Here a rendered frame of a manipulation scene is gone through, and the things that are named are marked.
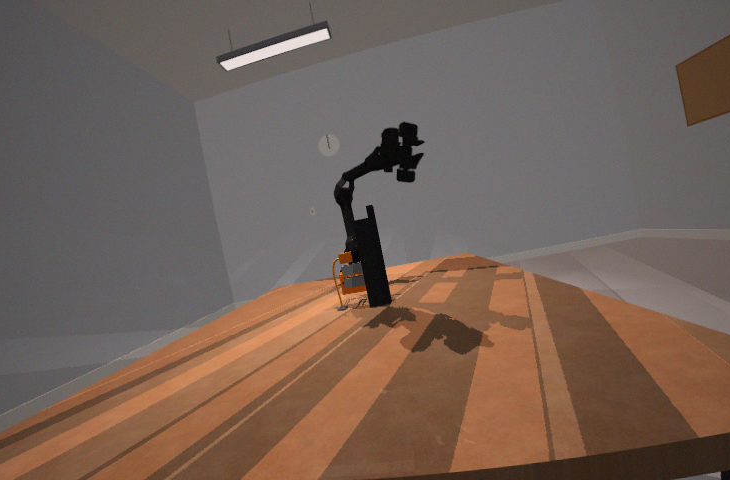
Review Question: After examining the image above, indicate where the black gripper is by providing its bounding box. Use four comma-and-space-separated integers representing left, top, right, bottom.
389, 122, 424, 182

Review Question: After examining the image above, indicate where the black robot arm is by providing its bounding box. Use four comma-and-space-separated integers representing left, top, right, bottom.
334, 127, 401, 253

